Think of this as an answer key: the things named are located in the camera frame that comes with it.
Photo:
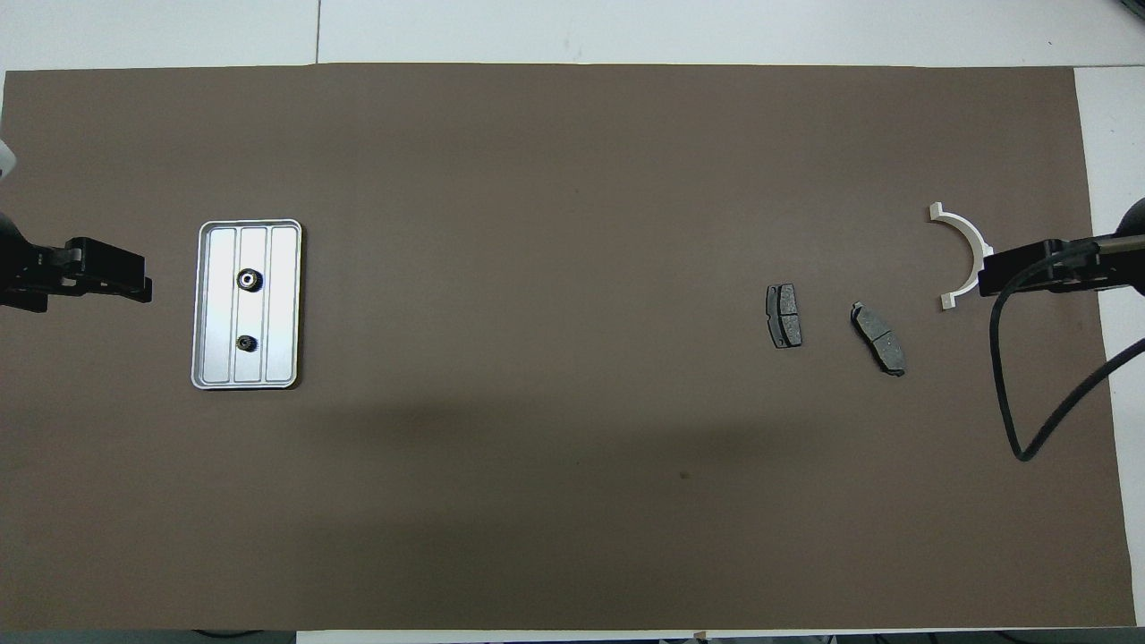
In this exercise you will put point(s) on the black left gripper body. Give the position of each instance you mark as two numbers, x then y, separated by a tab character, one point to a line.
36	268

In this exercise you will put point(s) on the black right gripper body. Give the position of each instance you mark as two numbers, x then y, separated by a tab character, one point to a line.
1105	268

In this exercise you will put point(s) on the small black round part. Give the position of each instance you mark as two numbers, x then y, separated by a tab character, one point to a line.
249	280

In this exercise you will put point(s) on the small black bearing gear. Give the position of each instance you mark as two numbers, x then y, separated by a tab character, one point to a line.
247	343

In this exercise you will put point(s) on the silver metal tray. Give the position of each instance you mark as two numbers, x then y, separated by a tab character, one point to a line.
273	304

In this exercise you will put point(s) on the long dark brake pad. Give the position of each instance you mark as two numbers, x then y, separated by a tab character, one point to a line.
878	338

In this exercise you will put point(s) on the short dark brake pad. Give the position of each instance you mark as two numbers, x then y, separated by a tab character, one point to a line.
785	315

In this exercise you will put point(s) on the brown table mat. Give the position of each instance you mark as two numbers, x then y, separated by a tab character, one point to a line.
572	447

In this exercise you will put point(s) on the white semicircular bracket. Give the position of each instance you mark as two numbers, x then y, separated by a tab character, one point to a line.
971	240

